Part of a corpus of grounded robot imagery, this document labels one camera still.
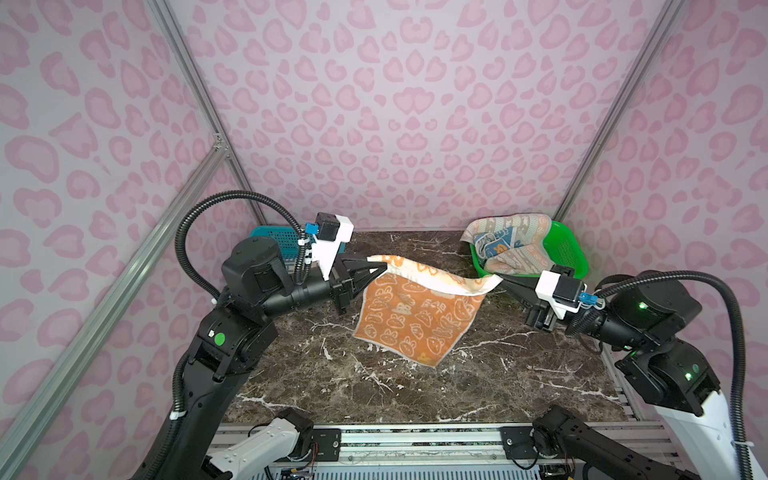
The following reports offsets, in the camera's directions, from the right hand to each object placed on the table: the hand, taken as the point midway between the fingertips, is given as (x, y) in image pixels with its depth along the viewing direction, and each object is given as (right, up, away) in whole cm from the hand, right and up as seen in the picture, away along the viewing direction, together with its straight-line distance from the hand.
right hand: (500, 272), depth 47 cm
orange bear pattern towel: (-11, -10, +20) cm, 25 cm away
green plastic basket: (+43, +6, +59) cm, 73 cm away
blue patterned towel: (+17, +7, +59) cm, 62 cm away
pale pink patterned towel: (+34, +12, +63) cm, 73 cm away
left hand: (-19, +2, +1) cm, 19 cm away
